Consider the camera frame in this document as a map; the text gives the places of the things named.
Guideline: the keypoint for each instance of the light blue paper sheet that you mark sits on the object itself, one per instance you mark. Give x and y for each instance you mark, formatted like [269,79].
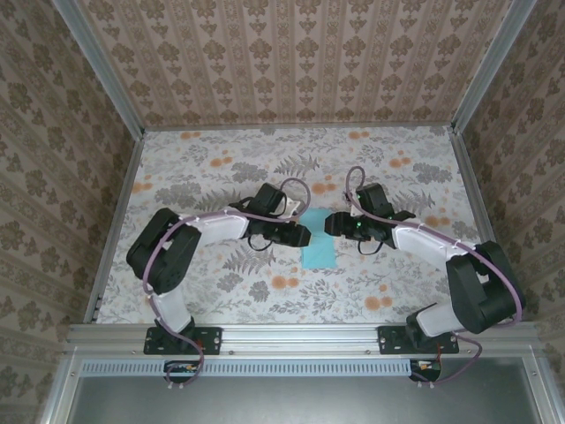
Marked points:
[320,254]

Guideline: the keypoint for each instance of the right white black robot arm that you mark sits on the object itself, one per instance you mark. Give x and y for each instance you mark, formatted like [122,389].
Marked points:
[481,287]

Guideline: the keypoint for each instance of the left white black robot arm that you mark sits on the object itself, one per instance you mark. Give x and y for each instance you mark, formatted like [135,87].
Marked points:
[167,252]

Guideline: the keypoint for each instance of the floral patterned table cover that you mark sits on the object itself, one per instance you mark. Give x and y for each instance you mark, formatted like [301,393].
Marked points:
[309,305]

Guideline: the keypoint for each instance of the grey metal panel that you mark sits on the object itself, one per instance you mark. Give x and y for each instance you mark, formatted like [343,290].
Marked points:
[287,402]

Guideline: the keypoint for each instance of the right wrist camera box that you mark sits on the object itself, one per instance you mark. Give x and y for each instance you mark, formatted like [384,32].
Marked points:
[354,211]

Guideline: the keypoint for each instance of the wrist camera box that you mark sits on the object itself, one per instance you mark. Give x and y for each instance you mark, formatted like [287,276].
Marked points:
[354,211]
[292,206]

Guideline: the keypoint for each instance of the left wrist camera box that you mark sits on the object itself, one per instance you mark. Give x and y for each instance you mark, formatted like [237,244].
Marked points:
[292,206]

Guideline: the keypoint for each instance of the thin aluminium rear rail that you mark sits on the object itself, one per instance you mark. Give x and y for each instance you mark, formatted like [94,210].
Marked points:
[309,127]

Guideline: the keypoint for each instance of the wide aluminium mounting rail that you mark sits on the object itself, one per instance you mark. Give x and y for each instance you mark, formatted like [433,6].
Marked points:
[300,338]

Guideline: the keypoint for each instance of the aluminium side rail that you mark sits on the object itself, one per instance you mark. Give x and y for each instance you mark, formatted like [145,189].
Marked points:
[476,199]
[115,221]

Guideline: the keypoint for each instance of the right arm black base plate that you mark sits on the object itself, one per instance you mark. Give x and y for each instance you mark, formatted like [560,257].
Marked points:
[393,340]

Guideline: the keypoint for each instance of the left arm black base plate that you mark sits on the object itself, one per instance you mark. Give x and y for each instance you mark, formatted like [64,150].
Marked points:
[207,340]

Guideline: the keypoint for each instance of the aluminium corner post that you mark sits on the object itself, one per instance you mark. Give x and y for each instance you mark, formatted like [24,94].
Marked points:
[103,66]
[490,66]

